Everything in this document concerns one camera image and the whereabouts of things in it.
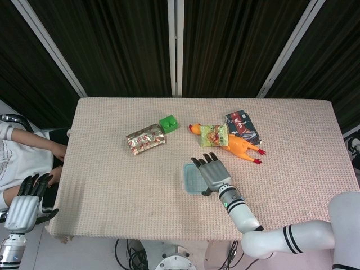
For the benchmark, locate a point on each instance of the orange rubber chicken toy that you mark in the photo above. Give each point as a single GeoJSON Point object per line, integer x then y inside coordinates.
{"type": "Point", "coordinates": [239, 144]}

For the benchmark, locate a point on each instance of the metal chair armrest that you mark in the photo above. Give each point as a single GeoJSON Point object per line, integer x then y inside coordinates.
{"type": "Point", "coordinates": [17, 119]}

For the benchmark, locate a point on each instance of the black and white poster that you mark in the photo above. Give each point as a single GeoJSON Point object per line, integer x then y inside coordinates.
{"type": "Point", "coordinates": [353, 149]}

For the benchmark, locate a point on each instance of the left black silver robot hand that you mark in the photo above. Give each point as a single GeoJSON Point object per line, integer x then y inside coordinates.
{"type": "Point", "coordinates": [22, 212]}

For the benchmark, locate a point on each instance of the person's bare hand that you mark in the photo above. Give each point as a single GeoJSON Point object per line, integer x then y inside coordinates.
{"type": "Point", "coordinates": [60, 152]}

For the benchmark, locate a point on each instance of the person in white shirt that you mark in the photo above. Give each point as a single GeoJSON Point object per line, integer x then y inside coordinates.
{"type": "Point", "coordinates": [19, 166]}

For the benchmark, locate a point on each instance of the silver red snack packet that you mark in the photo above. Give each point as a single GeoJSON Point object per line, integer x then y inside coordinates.
{"type": "Point", "coordinates": [144, 139]}

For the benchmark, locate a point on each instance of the blue plastic lid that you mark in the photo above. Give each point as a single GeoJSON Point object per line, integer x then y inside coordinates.
{"type": "Point", "coordinates": [192, 180]}

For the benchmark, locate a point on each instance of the green toy building brick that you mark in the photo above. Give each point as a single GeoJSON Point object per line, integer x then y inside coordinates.
{"type": "Point", "coordinates": [168, 123]}

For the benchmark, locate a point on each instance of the round silver robot base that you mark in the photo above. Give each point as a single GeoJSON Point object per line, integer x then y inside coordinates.
{"type": "Point", "coordinates": [175, 260]}

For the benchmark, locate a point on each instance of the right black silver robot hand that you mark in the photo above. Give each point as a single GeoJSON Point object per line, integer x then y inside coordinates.
{"type": "Point", "coordinates": [215, 175]}

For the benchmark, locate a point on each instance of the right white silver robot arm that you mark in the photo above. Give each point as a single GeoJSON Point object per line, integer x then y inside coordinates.
{"type": "Point", "coordinates": [281, 236]}

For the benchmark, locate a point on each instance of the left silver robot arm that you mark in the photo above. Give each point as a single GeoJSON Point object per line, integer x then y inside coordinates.
{"type": "Point", "coordinates": [11, 249]}

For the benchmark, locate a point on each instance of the green snack packet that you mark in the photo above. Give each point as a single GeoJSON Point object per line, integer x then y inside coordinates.
{"type": "Point", "coordinates": [213, 135]}

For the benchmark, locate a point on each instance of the white frame post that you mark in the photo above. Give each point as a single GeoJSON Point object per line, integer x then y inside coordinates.
{"type": "Point", "coordinates": [289, 52]}
{"type": "Point", "coordinates": [175, 47]}
{"type": "Point", "coordinates": [50, 49]}

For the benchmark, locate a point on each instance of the dark blue printed packet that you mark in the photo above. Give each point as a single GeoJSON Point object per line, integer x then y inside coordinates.
{"type": "Point", "coordinates": [243, 128]}

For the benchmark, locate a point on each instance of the dark curtain panel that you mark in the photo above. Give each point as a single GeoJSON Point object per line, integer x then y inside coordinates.
{"type": "Point", "coordinates": [112, 42]}
{"type": "Point", "coordinates": [22, 70]}
{"type": "Point", "coordinates": [337, 64]}
{"type": "Point", "coordinates": [233, 42]}

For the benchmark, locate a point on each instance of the pink waffle-weave tablecloth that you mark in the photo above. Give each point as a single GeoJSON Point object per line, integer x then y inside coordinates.
{"type": "Point", "coordinates": [112, 182]}

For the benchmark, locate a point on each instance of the person's bare forearm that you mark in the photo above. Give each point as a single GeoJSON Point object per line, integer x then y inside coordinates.
{"type": "Point", "coordinates": [31, 139]}

